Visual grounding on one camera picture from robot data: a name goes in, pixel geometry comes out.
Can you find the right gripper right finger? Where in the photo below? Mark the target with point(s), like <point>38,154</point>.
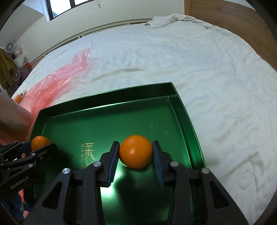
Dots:
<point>173,174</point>

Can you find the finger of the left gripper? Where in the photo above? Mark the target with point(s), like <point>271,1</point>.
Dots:
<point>15,150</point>
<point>41,153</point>

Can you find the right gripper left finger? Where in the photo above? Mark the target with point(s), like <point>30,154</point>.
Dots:
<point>99,174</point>

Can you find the small orange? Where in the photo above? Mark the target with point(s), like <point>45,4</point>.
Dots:
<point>39,142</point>

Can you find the person left forearm hand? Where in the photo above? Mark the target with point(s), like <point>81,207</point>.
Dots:
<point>15,120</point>

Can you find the green tray box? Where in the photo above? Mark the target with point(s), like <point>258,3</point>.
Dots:
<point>84,128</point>

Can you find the carrot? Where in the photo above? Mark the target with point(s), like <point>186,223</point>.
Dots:
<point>18,98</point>

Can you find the pink plastic sheet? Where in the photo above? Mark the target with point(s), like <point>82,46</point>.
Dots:
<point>44,93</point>

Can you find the olive coat on rack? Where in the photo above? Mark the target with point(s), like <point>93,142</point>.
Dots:
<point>7,69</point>

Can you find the small white fan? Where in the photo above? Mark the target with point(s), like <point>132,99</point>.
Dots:
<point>9,48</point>

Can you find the window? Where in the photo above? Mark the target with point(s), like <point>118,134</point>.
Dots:
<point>54,8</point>

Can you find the crumpled white blanket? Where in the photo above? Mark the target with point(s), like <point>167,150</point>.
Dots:
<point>162,21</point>

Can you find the wooden headboard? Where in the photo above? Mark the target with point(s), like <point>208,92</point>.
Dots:
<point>241,20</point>

